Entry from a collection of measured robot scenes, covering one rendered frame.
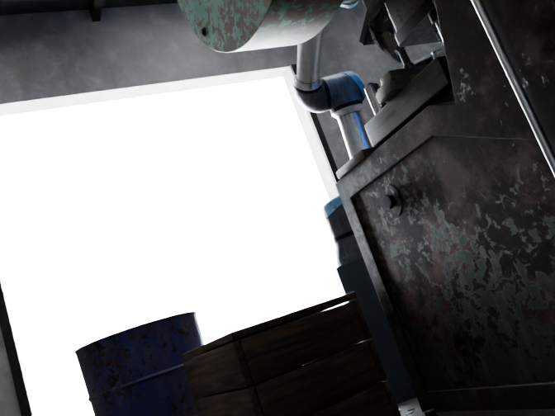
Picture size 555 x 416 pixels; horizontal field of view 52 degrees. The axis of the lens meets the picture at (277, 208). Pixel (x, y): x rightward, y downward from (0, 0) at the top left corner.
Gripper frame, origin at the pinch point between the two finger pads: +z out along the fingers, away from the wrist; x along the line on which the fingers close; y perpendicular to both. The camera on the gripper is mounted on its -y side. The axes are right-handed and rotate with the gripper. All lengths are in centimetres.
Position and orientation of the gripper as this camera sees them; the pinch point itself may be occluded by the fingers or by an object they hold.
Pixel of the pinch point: (396, 60)
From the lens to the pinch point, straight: 164.4
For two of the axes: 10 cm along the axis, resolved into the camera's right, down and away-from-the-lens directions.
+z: 3.3, 9.2, -2.2
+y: 3.4, -3.3, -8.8
